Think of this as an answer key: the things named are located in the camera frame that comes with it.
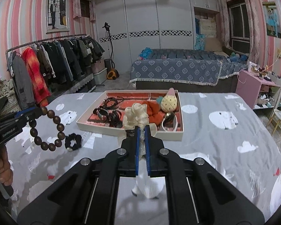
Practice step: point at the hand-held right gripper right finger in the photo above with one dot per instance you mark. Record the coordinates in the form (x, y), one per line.
(148, 159)

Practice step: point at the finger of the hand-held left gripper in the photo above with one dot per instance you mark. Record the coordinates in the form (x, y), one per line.
(23, 112)
(35, 115)

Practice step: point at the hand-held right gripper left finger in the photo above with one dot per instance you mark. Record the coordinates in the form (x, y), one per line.
(137, 157)

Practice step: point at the cream scrunchie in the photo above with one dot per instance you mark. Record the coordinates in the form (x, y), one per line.
(135, 116)

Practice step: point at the black hair claw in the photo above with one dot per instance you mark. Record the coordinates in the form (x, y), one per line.
(116, 119)

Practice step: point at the cream headband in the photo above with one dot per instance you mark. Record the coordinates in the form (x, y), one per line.
(169, 119)

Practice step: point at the orange scrunchie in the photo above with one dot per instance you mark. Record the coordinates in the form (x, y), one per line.
(154, 112)

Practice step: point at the orange lined jewelry tray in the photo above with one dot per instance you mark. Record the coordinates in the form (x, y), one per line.
(135, 97)

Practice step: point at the yellow pineapple hair clip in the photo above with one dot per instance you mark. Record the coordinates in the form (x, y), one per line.
(168, 103)

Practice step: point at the person's left hand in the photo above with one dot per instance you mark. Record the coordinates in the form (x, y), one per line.
(2, 166)

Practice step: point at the pile of clothes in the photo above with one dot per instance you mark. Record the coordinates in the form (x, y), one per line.
(0, 91)

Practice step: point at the black scrunchie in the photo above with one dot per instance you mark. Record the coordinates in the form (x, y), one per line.
(72, 143)

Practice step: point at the grey polar bear blanket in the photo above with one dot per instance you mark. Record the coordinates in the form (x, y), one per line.
(213, 150)

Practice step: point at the row of hanging clothes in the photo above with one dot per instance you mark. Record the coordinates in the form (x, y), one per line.
(65, 56)

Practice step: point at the metal clothes rack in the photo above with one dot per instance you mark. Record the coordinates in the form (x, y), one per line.
(44, 39)

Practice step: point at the white storage boxes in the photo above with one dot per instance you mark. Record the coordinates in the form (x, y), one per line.
(99, 72)

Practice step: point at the garment steamer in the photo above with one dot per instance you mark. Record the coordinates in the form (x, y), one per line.
(112, 71)

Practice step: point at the bed with blue cover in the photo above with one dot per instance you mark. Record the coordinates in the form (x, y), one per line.
(178, 71)

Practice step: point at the framed wedding photo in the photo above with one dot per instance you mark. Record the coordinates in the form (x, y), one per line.
(57, 11)

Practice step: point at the pink desk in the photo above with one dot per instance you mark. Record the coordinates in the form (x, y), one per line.
(248, 86)

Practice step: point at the blue hanging cloth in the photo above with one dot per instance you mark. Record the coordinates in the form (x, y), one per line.
(200, 37)

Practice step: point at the white wardrobe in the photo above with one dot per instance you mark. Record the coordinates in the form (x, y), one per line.
(154, 23)

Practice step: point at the blue plush toys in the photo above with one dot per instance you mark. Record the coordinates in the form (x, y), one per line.
(237, 57)

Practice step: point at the white stool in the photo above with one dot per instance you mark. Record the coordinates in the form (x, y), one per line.
(277, 117)

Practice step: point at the pink floral curtain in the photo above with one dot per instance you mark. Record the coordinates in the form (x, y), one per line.
(253, 23)
(223, 21)

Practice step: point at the window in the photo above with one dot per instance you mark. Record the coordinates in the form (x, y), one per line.
(240, 28)

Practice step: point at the wall poster of couple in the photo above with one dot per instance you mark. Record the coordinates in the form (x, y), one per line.
(271, 20)

